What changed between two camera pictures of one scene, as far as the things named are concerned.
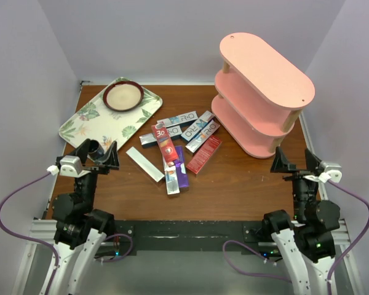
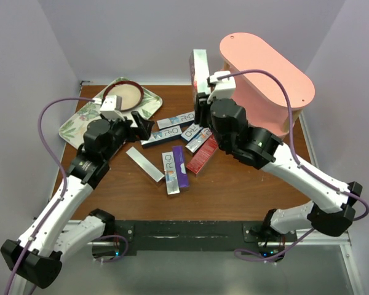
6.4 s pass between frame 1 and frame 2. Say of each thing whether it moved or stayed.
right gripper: moved
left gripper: moved
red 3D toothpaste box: moved
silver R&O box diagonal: stayed
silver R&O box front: stayed
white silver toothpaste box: stayed
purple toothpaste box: stayed
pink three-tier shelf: stayed
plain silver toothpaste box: stayed
